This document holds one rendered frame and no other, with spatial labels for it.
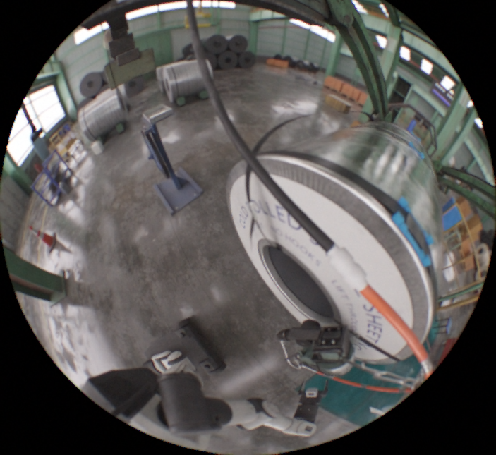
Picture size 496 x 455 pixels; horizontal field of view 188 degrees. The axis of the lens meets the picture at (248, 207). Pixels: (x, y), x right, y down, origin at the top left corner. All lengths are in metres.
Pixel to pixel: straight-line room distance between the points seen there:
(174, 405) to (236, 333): 1.26
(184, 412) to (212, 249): 1.44
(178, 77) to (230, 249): 4.37
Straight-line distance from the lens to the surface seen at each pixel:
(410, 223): 0.27
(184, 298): 1.59
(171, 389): 0.38
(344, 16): 0.86
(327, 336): 0.54
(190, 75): 4.79
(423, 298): 0.34
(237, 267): 1.50
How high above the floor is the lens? 1.49
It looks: 58 degrees down
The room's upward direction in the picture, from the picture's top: 5 degrees clockwise
